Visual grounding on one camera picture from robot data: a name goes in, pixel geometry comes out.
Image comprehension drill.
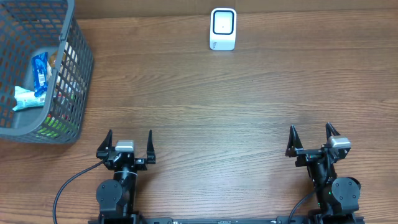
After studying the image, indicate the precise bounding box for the blue snack bar wrapper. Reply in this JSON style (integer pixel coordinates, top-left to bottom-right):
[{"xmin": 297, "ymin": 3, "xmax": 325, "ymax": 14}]
[{"xmin": 31, "ymin": 52, "xmax": 48, "ymax": 97}]

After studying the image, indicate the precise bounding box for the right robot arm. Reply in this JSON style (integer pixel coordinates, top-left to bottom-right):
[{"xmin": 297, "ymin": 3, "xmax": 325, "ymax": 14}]
[{"xmin": 284, "ymin": 123, "xmax": 364, "ymax": 224}]

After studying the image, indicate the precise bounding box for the light green wipes packet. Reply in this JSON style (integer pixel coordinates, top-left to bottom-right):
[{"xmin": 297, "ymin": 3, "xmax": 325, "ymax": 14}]
[{"xmin": 12, "ymin": 86, "xmax": 46, "ymax": 111}]

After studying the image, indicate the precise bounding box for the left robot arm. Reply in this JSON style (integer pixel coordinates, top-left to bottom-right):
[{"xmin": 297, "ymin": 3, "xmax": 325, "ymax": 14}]
[{"xmin": 95, "ymin": 131, "xmax": 156, "ymax": 224}]

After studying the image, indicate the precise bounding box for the beige snack pouch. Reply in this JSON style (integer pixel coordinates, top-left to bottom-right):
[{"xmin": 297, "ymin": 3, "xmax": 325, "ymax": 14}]
[{"xmin": 47, "ymin": 42, "xmax": 78, "ymax": 95}]

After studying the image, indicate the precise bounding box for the green snack bag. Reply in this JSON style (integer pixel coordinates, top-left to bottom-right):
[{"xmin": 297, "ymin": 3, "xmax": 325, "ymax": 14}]
[{"xmin": 35, "ymin": 114, "xmax": 79, "ymax": 139}]

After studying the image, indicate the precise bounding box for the grey plastic mesh basket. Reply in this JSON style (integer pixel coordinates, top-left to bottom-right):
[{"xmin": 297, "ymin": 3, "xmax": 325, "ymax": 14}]
[{"xmin": 1, "ymin": 0, "xmax": 94, "ymax": 144}]

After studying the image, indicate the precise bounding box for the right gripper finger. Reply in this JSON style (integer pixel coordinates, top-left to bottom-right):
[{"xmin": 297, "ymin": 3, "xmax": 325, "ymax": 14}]
[
  {"xmin": 287, "ymin": 125, "xmax": 303, "ymax": 151},
  {"xmin": 325, "ymin": 122, "xmax": 340, "ymax": 140}
]

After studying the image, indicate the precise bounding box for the white barcode scanner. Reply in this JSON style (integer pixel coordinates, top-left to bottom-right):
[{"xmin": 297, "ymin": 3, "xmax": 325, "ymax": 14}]
[{"xmin": 210, "ymin": 7, "xmax": 237, "ymax": 51}]

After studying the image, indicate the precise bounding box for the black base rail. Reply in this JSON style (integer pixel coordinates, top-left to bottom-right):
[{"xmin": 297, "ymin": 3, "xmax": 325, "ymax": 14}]
[{"xmin": 87, "ymin": 216, "xmax": 365, "ymax": 224}]

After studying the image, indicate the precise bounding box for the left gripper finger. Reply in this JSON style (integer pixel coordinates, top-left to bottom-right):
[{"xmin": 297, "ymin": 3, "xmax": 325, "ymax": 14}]
[
  {"xmin": 97, "ymin": 129, "xmax": 113, "ymax": 152},
  {"xmin": 146, "ymin": 130, "xmax": 155, "ymax": 159}
]

